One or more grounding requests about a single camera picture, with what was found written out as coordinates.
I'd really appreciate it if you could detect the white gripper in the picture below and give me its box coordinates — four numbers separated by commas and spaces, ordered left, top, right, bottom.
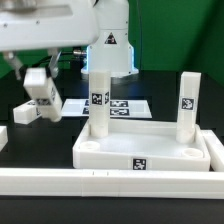
0, 0, 99, 80

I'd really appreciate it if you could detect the white desk top tray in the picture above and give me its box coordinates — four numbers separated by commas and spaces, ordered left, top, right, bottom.
73, 119, 211, 172

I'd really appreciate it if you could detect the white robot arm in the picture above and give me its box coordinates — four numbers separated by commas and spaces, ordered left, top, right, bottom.
0, 0, 138, 79

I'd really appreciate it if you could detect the white front fence bar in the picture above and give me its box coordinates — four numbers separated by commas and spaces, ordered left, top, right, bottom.
0, 168, 224, 199

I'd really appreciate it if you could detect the white fence bar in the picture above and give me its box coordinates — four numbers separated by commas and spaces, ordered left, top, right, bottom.
202, 130, 224, 172
0, 168, 224, 199

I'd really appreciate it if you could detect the white right fence bar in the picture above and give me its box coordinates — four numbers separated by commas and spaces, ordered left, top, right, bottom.
202, 130, 224, 172

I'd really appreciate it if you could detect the black cable with connector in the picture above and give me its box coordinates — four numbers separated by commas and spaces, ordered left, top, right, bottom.
31, 48, 88, 70

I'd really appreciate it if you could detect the white marker base plate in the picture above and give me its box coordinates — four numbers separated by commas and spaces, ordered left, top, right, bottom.
62, 99, 152, 119

